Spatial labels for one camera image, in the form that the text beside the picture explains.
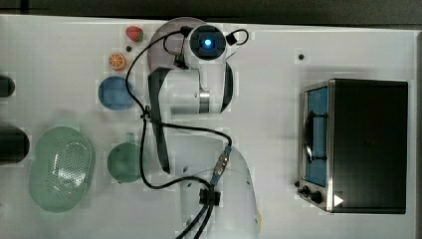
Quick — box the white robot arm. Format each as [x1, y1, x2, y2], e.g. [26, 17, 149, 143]
[148, 24, 259, 239]

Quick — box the purple round plate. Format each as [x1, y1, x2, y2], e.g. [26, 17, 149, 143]
[147, 17, 205, 72]

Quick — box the blue round bowl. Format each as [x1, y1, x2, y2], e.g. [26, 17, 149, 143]
[98, 76, 134, 111]

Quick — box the peeled toy banana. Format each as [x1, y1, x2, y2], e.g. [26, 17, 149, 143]
[257, 211, 263, 233]

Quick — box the orange slice toy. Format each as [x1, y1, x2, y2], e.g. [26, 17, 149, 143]
[108, 53, 126, 71]

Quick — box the red toy strawberry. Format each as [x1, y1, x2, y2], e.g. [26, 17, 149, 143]
[125, 26, 143, 43]

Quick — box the green perforated colander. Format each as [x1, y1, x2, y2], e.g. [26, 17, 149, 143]
[29, 126, 94, 213]

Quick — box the large black pan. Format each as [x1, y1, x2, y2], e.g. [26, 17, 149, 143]
[0, 126, 30, 164]

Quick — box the small black pot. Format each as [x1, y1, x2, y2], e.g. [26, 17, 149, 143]
[0, 76, 16, 98]

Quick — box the green cup with handle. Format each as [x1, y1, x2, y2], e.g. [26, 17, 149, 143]
[106, 132, 140, 183]

